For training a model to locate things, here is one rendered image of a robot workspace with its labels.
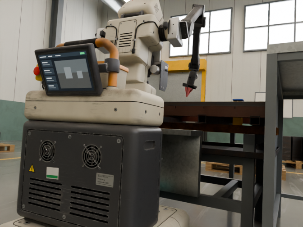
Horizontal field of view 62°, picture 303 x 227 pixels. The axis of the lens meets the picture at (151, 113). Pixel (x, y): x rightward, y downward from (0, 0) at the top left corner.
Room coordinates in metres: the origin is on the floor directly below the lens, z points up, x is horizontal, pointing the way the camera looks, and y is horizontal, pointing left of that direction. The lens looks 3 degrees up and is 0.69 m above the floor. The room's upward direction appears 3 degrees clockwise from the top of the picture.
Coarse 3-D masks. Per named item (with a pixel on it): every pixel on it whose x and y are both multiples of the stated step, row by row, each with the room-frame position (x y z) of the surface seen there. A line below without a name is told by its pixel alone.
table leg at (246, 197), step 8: (248, 136) 1.41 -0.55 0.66; (248, 160) 1.41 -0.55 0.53; (248, 168) 1.41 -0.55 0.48; (248, 176) 1.41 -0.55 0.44; (248, 184) 1.41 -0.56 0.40; (248, 192) 1.41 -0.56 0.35; (248, 200) 1.40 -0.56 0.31; (248, 208) 1.40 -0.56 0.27; (248, 216) 1.40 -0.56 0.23; (240, 224) 1.42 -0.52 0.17; (248, 224) 1.40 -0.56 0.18
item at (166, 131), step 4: (164, 132) 1.38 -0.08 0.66; (168, 132) 1.37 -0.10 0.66; (172, 132) 1.36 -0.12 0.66; (176, 132) 1.35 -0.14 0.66; (180, 132) 1.34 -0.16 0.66; (184, 132) 1.33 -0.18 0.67; (188, 132) 1.32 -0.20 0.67; (192, 132) 1.33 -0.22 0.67; (196, 132) 1.39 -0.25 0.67; (200, 132) 1.45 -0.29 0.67
